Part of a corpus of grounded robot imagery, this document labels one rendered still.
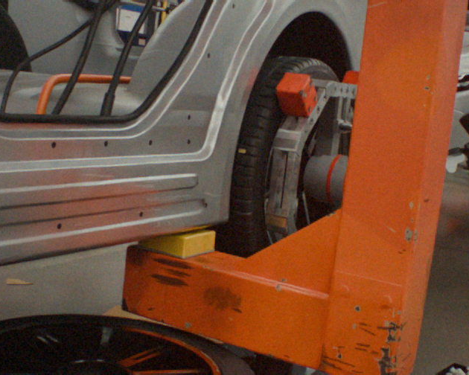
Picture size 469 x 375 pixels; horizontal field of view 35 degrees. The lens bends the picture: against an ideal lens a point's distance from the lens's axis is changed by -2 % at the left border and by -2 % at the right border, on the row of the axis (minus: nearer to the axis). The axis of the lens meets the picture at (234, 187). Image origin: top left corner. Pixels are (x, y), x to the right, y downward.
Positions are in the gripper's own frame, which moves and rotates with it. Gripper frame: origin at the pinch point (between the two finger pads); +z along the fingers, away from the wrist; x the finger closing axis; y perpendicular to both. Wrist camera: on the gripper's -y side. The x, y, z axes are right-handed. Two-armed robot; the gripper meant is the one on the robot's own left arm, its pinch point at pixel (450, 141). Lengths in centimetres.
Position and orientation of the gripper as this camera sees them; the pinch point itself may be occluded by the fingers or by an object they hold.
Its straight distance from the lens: 193.7
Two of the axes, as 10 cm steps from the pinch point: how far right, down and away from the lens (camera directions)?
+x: -5.3, 3.9, 7.5
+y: 2.1, 9.2, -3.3
